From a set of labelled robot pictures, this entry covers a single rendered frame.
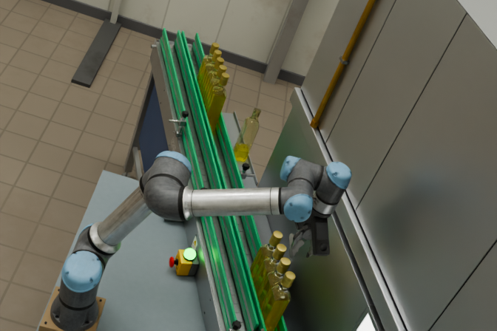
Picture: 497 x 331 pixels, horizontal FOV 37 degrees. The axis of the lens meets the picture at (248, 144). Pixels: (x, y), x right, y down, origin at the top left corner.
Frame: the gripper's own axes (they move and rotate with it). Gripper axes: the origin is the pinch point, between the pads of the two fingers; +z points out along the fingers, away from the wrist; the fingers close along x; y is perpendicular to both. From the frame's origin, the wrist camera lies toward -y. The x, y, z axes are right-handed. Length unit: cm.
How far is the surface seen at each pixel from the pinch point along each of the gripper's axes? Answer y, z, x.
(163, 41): 164, 33, 10
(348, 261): -6.8, -6.0, -11.9
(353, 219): 3.2, -14.2, -13.6
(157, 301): 21, 50, 31
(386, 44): 32, -60, -16
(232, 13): 299, 87, -74
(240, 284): 15.3, 33.3, 5.7
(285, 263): 4.7, 9.1, 0.4
